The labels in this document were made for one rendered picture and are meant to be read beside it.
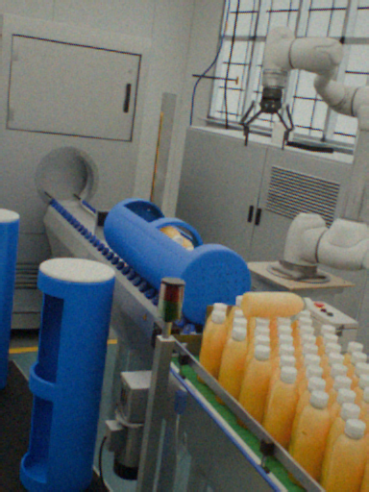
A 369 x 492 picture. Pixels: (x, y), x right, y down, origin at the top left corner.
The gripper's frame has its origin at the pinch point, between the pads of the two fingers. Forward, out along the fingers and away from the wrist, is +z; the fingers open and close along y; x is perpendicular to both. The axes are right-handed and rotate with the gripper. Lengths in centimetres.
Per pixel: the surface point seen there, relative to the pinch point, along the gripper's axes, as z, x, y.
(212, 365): 69, -54, 1
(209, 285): 51, -22, -9
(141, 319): 71, -2, -37
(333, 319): 54, -30, 34
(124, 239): 44, 16, -53
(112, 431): 95, -56, -26
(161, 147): 0, 105, -68
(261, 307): 50, -52, 13
